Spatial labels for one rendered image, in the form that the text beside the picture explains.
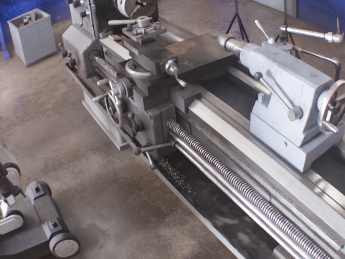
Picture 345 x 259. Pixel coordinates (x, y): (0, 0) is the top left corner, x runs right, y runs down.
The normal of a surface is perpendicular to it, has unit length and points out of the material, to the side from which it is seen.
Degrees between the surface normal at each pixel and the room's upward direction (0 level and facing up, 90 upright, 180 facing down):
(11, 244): 0
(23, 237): 0
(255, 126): 90
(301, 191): 36
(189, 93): 0
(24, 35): 90
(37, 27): 90
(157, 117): 90
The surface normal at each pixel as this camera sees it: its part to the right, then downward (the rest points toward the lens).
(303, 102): -0.84, 0.18
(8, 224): 0.53, 0.47
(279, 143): -0.85, 0.38
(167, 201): -0.10, -0.79
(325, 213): -0.58, -0.42
